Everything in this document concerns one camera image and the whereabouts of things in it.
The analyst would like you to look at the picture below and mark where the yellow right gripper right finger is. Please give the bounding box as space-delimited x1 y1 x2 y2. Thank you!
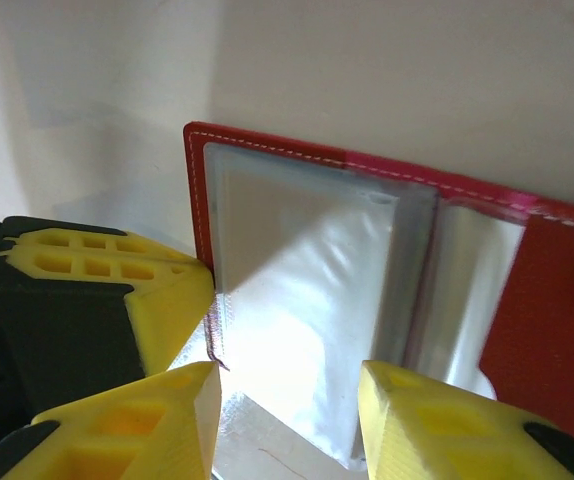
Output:
358 359 574 480

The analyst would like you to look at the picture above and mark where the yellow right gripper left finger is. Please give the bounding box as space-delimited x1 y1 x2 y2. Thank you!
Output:
29 360 224 480

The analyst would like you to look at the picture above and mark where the red card holder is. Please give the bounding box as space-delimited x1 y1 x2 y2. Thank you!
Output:
182 119 574 480

